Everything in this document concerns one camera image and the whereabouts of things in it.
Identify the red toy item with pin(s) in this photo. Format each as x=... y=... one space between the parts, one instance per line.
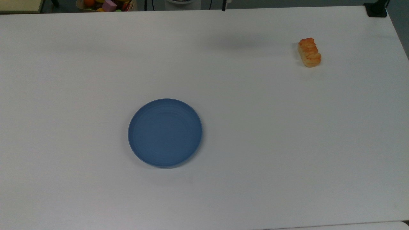
x=125 y=6

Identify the light wooden table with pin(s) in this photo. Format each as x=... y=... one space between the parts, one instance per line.
x=19 y=5

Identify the orange-brown bread loaf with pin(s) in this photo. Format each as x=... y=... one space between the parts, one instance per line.
x=309 y=52

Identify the basket of toy items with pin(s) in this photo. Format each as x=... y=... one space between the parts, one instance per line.
x=80 y=7

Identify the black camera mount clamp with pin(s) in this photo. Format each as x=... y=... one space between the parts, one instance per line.
x=376 y=10

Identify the orange toy fruit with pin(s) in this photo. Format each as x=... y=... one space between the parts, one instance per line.
x=89 y=2

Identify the pink toy block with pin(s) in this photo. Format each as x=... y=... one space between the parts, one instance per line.
x=109 y=5

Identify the black upright bar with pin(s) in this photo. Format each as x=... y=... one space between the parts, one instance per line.
x=224 y=4

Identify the black stand leg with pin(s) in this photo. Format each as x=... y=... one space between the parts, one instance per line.
x=55 y=3

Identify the blue round plate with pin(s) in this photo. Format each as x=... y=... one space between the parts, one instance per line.
x=165 y=133

